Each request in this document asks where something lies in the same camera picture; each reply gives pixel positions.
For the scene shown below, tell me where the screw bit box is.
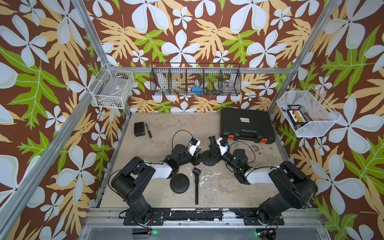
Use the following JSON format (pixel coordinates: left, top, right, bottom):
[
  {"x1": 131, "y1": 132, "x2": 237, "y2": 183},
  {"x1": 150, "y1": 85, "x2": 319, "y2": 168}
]
[{"x1": 287, "y1": 105, "x2": 312, "y2": 126}]

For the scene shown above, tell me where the white mesh basket right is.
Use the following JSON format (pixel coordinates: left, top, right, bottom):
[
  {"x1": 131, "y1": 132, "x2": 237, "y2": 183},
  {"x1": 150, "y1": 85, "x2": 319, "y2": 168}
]
[{"x1": 277, "y1": 87, "x2": 341, "y2": 138}]

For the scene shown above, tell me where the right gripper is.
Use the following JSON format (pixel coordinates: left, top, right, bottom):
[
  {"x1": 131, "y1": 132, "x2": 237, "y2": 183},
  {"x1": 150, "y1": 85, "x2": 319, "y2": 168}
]
[{"x1": 209, "y1": 143, "x2": 240, "y2": 173}]

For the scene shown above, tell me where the blue object in basket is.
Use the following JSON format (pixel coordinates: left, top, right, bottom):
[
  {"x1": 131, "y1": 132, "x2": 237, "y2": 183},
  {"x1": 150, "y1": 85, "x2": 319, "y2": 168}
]
[{"x1": 192, "y1": 86, "x2": 203, "y2": 94}]

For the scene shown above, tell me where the black plastic tool case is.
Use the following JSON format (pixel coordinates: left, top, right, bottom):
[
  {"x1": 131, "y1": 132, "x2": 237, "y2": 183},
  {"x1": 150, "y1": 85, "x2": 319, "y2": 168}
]
[{"x1": 220, "y1": 108, "x2": 276, "y2": 144}]

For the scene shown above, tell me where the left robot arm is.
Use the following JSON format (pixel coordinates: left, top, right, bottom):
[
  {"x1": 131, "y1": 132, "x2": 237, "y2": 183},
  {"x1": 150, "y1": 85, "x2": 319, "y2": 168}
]
[{"x1": 110, "y1": 141, "x2": 201, "y2": 224}]

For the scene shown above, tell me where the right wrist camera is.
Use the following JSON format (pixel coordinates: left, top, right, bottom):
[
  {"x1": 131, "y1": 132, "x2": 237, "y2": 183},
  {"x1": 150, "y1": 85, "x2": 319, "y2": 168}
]
[{"x1": 217, "y1": 138, "x2": 230, "y2": 156}]

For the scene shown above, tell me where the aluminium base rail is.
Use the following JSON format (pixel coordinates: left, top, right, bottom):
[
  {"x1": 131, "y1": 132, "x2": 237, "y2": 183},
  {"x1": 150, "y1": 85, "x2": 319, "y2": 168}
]
[{"x1": 79, "y1": 208, "x2": 331, "y2": 240}]

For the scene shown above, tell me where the black wire basket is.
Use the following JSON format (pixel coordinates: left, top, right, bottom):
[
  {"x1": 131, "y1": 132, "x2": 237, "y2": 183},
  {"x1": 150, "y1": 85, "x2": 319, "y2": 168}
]
[{"x1": 150, "y1": 63, "x2": 242, "y2": 96}]

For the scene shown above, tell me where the white wire basket left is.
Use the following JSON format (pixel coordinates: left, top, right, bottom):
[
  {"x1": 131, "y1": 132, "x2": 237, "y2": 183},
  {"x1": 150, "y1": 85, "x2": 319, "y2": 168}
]
[{"x1": 89, "y1": 65, "x2": 135, "y2": 109}]

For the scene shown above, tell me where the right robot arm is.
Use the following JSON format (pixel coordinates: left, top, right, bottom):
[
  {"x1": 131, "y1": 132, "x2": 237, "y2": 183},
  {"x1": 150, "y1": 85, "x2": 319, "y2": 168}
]
[{"x1": 209, "y1": 136, "x2": 319, "y2": 224}]

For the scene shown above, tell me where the small ratchet screwdriver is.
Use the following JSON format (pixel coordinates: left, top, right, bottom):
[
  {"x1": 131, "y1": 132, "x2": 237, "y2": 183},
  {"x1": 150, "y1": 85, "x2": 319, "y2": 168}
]
[{"x1": 145, "y1": 123, "x2": 153, "y2": 139}]

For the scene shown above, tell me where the small black box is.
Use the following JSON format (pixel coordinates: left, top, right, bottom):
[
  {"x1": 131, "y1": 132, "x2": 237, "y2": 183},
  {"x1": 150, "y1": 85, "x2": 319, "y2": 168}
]
[{"x1": 134, "y1": 122, "x2": 146, "y2": 137}]

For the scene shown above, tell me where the black round stand base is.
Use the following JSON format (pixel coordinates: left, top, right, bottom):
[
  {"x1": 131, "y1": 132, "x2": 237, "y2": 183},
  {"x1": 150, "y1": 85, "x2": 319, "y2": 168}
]
[{"x1": 201, "y1": 150, "x2": 219, "y2": 167}]

